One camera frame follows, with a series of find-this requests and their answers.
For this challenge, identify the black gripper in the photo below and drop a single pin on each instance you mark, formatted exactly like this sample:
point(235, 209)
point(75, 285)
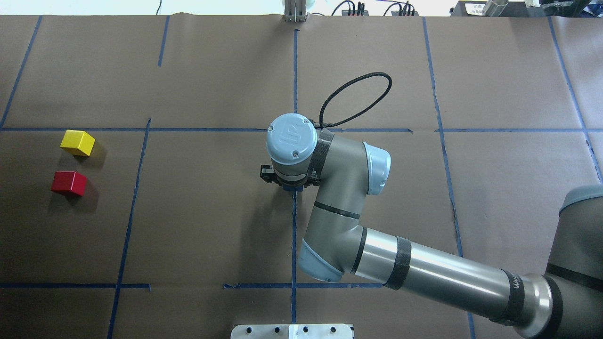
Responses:
point(267, 173)

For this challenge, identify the yellow wooden block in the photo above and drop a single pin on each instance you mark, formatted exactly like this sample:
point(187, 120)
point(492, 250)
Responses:
point(78, 142)

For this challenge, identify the red wooden block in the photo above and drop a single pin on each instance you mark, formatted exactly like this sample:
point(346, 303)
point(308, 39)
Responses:
point(69, 183)

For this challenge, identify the blue wooden block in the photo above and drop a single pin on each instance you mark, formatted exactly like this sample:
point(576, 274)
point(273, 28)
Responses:
point(292, 189)

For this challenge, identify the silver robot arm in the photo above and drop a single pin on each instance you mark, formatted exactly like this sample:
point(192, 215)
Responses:
point(563, 303)

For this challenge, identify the silver metal cylinder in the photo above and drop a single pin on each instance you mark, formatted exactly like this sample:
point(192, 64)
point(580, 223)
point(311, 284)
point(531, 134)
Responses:
point(494, 8)

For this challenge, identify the black office chair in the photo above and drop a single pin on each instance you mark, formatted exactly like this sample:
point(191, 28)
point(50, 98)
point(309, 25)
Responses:
point(571, 8)

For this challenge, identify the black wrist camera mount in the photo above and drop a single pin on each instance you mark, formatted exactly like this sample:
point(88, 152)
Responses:
point(267, 173)

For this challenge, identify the white camera pole with base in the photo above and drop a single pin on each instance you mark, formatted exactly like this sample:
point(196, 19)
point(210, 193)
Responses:
point(293, 331)

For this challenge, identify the aluminium frame post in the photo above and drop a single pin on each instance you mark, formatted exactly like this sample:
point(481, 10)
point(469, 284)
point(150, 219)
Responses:
point(295, 10)

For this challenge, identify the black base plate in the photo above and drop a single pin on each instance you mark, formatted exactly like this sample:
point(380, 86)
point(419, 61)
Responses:
point(474, 8)

